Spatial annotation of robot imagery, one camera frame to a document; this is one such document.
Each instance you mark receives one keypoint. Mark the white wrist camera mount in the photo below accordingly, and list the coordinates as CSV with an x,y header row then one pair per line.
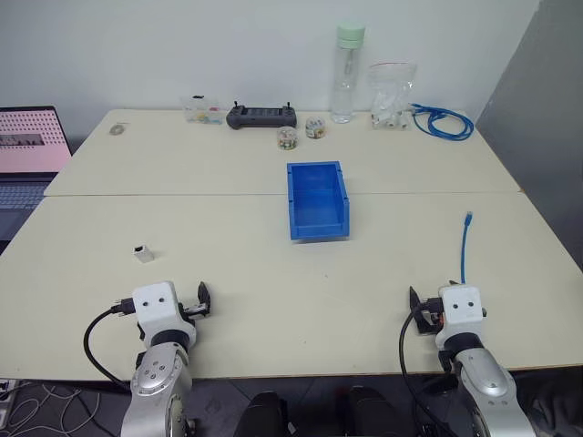
x,y
155,306
461,309

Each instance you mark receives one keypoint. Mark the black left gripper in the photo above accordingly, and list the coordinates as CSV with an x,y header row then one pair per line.
x,y
193,310

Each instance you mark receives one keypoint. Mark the dark rounded shape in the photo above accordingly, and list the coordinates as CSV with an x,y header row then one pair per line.
x,y
264,416

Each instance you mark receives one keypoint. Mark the small clear jar of beads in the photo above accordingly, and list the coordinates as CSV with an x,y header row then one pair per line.
x,y
315,128
287,139

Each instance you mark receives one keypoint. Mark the black handheld remote controller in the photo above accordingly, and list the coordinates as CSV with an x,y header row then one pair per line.
x,y
262,118

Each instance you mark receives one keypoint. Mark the small clear box of beads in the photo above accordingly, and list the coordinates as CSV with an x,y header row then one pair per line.
x,y
200,111

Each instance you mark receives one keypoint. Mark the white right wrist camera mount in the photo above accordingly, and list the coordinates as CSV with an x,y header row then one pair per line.
x,y
461,309

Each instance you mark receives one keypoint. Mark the blue plastic parts bin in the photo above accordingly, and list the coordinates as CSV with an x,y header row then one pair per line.
x,y
316,196

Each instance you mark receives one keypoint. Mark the clear bottle with green lid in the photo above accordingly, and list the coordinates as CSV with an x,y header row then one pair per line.
x,y
347,73

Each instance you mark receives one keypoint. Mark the small grey tape roll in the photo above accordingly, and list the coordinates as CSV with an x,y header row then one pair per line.
x,y
116,129

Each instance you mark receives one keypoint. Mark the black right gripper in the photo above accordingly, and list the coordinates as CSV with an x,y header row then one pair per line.
x,y
429,316

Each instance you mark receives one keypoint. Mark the open laptop with pink screen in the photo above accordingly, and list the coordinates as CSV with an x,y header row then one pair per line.
x,y
27,141

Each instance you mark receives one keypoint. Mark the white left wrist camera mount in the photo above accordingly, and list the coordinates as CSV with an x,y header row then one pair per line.
x,y
155,306

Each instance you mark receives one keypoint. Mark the clear bag of white connectors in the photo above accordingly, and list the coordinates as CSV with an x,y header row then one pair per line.
x,y
389,109

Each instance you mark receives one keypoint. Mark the small white connector block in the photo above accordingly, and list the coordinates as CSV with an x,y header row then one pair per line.
x,y
144,254

